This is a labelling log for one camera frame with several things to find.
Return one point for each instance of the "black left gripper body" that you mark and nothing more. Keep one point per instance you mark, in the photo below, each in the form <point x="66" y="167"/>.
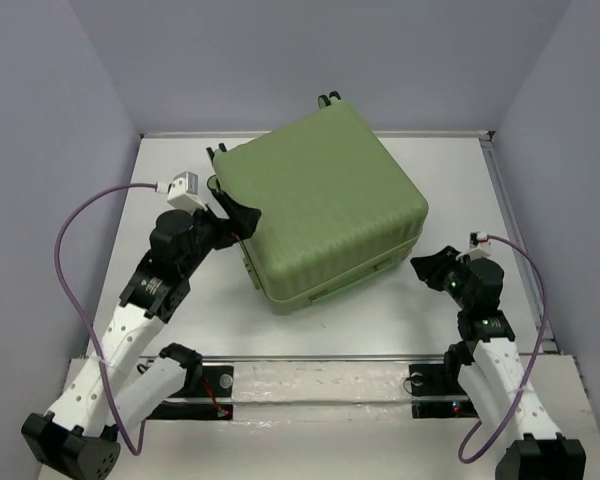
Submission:
<point x="210" y="233"/>

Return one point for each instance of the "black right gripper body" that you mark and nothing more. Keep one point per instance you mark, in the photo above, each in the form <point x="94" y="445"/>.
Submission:
<point x="454" y="287"/>

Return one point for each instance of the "light green hard suitcase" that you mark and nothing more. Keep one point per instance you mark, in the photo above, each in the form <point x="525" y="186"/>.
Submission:
<point x="336" y="207"/>

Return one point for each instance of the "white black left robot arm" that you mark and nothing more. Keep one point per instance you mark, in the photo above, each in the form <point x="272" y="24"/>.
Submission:
<point x="82" y="433"/>

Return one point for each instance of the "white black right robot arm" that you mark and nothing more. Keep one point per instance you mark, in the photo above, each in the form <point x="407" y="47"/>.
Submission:
<point x="487" y="367"/>

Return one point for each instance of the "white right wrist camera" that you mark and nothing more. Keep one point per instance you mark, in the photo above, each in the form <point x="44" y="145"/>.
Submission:
<point x="479" y="247"/>

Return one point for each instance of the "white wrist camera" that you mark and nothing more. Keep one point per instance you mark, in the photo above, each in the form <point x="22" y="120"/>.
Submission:
<point x="479" y="247"/>
<point x="182" y="192"/>

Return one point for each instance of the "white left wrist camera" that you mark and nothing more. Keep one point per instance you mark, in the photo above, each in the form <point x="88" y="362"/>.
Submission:
<point x="182" y="192"/>

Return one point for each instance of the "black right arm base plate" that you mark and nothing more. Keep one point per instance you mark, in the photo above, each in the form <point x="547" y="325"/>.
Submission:
<point x="434" y="395"/>

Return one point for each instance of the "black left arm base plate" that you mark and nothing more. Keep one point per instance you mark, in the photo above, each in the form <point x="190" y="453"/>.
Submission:
<point x="207" y="399"/>

